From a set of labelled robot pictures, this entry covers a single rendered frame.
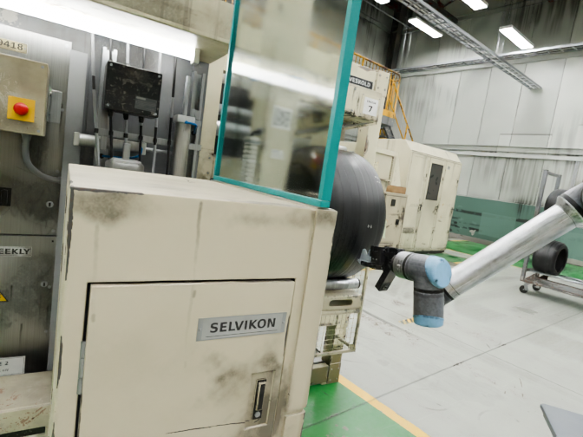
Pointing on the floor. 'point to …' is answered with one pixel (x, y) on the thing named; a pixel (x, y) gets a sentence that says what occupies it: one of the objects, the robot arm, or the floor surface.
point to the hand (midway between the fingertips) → (360, 262)
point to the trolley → (549, 253)
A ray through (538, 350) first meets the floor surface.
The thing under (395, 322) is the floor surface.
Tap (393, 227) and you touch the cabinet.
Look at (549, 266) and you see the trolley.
